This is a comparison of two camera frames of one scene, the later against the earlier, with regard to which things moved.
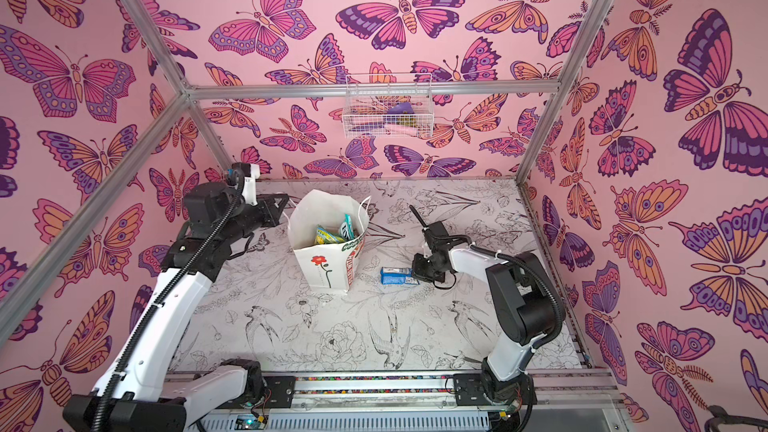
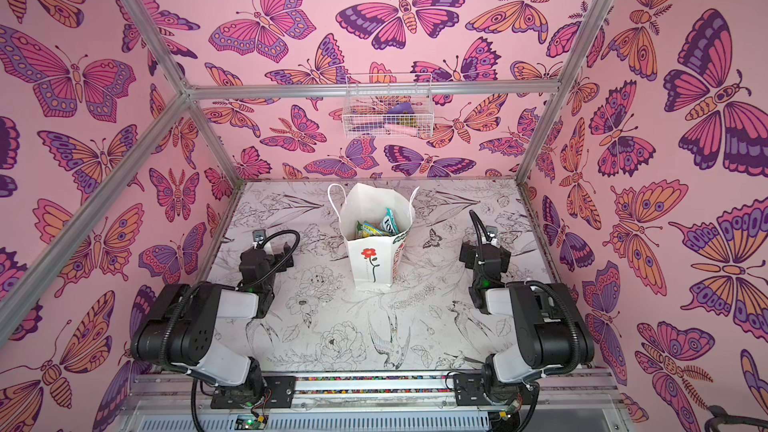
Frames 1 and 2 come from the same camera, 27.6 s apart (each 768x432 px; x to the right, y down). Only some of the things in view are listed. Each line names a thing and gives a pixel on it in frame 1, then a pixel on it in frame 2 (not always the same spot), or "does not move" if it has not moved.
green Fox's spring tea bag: [324, 237] to [366, 230]
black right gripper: [433, 237] to [474, 254]
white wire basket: [388, 105] does not move
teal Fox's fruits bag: [346, 228] to [389, 224]
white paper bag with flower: [327, 232] to [374, 260]
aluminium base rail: [404, 402] does not move
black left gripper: [268, 216] to [278, 259]
